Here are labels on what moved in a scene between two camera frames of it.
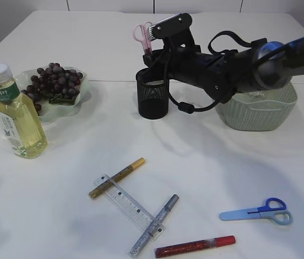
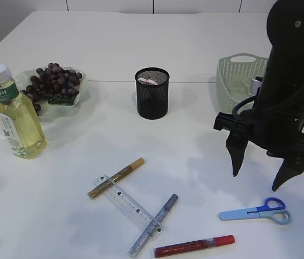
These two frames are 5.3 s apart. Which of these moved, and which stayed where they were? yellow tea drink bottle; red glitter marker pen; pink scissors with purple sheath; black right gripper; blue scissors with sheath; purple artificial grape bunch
Moved: pink scissors with purple sheath; black right gripper
Stayed: yellow tea drink bottle; red glitter marker pen; purple artificial grape bunch; blue scissors with sheath
